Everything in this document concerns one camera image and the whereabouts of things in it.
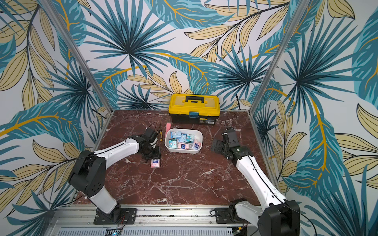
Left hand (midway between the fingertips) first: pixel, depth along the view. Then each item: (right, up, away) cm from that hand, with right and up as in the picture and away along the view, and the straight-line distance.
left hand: (157, 158), depth 89 cm
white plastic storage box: (+16, +9, +11) cm, 21 cm away
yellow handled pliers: (0, +10, +11) cm, 15 cm away
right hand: (+37, +8, -7) cm, 39 cm away
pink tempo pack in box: (+24, +8, +7) cm, 26 cm away
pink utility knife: (+4, +18, +20) cm, 27 cm away
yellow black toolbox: (+23, +31, +10) cm, 40 cm away
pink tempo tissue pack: (0, -2, -4) cm, 4 cm away
